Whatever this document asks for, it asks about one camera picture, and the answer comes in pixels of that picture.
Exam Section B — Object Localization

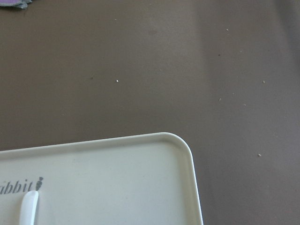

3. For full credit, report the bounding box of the white ceramic spoon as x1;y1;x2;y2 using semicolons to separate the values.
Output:
19;190;39;225

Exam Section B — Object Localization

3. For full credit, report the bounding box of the cream rabbit tray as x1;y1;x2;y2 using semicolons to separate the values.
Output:
0;132;203;225

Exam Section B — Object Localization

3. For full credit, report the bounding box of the grey folded cloth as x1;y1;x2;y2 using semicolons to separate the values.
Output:
0;0;32;9

